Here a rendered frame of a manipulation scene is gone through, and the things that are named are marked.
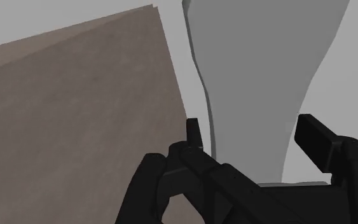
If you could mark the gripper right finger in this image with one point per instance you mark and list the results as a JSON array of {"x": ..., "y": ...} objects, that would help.
[{"x": 318, "y": 142}]

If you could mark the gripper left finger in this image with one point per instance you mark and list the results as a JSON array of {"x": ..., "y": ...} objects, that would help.
[{"x": 154, "y": 186}]

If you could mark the white toilet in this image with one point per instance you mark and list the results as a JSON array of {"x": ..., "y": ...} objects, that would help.
[{"x": 259, "y": 77}]

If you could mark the brown wooden cabinet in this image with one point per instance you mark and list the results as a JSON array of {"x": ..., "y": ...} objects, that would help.
[{"x": 73, "y": 124}]

